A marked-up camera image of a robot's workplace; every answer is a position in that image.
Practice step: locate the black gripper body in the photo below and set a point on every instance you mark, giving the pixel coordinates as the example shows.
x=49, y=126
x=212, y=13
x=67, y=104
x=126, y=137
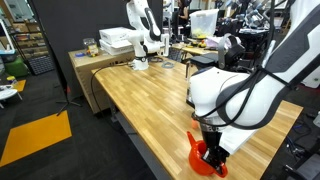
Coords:
x=211, y=140

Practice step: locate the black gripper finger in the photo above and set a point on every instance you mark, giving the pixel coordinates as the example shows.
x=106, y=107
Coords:
x=221, y=162
x=206, y=156

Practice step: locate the red ceramic kettle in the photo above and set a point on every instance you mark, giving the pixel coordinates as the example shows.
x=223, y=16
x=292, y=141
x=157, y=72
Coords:
x=198, y=165

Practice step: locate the small orange cup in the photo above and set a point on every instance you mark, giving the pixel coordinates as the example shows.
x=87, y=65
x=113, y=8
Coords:
x=194, y=124

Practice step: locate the black equipment stand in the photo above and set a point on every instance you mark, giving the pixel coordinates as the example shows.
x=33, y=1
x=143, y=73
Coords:
x=306, y=170

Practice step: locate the black pod coffee machine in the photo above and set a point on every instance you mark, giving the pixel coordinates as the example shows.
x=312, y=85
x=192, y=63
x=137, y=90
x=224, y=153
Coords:
x=233, y=53

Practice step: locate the cluttered wooden desk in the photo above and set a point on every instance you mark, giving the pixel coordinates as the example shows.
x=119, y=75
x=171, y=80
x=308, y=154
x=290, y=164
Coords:
x=196, y=50

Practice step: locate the black work table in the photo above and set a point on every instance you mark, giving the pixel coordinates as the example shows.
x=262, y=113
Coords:
x=253, y=33

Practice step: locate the clear plastic storage bin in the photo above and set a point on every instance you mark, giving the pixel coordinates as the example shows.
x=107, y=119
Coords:
x=203, y=23

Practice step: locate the white board blue logo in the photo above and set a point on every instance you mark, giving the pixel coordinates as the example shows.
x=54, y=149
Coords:
x=314, y=81

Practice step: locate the person in dark clothes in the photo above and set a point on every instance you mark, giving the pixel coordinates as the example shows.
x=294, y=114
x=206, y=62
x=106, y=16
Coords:
x=182, y=13

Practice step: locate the flat white box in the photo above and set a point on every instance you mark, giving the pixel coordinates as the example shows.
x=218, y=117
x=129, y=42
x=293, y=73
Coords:
x=115, y=48
x=115, y=34

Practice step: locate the black tripod stand legs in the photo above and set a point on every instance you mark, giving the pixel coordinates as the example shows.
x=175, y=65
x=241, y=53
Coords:
x=68, y=101

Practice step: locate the clear jar colourful contents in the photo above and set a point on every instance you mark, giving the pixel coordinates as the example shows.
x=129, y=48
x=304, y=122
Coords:
x=90, y=48

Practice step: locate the blue tape roll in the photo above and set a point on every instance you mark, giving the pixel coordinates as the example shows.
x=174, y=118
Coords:
x=79, y=54

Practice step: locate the black divider panel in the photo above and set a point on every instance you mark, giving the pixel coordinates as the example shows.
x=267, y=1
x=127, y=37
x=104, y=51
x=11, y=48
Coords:
x=83, y=23

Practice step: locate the large orange floor mat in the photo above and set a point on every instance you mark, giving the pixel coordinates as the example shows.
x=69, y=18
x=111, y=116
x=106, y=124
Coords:
x=33, y=136

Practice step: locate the black perforated crate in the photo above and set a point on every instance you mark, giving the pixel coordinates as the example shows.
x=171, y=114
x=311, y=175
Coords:
x=40, y=65

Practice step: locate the small orange floor mat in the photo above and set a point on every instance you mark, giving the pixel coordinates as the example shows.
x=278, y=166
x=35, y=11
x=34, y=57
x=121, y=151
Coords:
x=20, y=85

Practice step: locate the wooden shelf unit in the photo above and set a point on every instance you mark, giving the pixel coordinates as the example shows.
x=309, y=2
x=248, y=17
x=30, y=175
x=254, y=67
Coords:
x=30, y=41

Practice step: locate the white round stool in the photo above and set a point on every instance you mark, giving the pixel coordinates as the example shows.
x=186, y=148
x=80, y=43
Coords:
x=8, y=93

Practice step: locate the green bin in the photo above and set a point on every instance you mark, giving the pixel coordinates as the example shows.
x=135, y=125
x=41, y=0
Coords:
x=16, y=68

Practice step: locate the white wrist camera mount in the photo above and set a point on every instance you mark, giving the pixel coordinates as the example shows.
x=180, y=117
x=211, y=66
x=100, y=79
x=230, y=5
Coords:
x=236, y=140

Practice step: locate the grey table frame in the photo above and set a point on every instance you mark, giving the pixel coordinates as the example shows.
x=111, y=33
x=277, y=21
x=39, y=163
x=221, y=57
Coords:
x=140, y=143

